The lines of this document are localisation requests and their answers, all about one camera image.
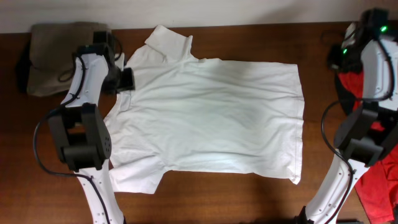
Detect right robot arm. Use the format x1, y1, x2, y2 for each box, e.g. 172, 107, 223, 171
294, 8, 397, 224

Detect folded dark garment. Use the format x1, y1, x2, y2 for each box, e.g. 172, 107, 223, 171
14, 41, 32, 94

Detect folded khaki pants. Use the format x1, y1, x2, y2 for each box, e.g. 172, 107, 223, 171
26, 22, 110, 97

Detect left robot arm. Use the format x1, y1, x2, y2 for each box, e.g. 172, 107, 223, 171
45, 44, 134, 223

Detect white polo shirt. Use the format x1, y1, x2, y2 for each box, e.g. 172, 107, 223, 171
105, 26, 305, 194

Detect red garment pile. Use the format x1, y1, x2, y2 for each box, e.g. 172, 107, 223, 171
335, 72, 397, 223

